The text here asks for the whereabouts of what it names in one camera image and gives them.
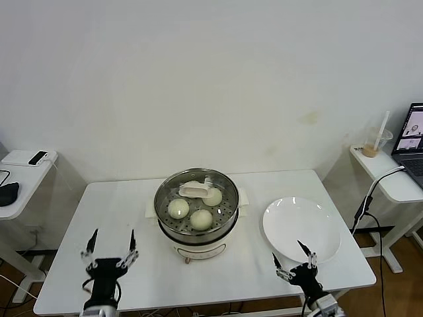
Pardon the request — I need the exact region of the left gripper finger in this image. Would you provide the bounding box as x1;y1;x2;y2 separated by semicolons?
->
81;229;99;272
117;229;139;269

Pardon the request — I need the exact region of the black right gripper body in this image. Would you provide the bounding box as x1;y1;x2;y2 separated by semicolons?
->
289;262;327;298

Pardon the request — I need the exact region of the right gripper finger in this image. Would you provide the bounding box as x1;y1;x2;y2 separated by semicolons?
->
271;252;297;281
296;240;319;270

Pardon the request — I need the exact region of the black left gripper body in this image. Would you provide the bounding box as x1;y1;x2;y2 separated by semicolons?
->
87;258;130;306

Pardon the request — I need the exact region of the white steamed baozi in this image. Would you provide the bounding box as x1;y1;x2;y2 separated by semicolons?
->
167;199;190;219
189;209;213;232
202;188;223;207

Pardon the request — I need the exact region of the glass lid with cream handle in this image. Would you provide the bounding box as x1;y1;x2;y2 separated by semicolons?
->
153;166;240;232

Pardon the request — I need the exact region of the white round plate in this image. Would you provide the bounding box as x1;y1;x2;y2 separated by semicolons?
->
262;196;342;264

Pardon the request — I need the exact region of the white side table with pouch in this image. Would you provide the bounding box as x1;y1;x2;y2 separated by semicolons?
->
0;149;87;304

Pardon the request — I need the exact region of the black soft pouch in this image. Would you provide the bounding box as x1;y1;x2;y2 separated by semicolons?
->
0;182;20;207

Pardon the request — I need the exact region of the black smartphone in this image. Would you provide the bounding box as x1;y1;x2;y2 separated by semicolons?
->
27;151;49;166

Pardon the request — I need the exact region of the white side table with cup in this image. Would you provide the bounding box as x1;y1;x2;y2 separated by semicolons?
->
322;145;423;273

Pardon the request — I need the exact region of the flat white box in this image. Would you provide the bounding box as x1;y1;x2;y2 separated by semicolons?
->
1;149;57;167

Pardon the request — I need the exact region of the clear plastic drink cup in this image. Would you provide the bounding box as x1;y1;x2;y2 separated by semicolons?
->
362;126;393;159

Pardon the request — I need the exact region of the grey laptop beside cup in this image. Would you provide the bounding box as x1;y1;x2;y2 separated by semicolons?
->
391;102;423;189

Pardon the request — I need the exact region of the white drinking straw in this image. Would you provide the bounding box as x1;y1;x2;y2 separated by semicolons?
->
373;110;391;148

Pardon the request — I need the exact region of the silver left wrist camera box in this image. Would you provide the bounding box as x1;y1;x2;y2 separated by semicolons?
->
81;299;119;317

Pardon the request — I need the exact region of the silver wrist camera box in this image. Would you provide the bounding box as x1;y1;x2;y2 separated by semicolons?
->
310;294;344;317
81;299;119;317

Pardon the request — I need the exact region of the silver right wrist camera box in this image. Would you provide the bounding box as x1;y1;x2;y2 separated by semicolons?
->
310;294;344;317

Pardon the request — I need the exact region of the black cable with white plug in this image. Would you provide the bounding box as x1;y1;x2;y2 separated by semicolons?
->
350;164;406;317

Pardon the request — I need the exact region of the white floor cable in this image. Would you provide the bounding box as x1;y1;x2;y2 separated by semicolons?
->
0;274;39;300

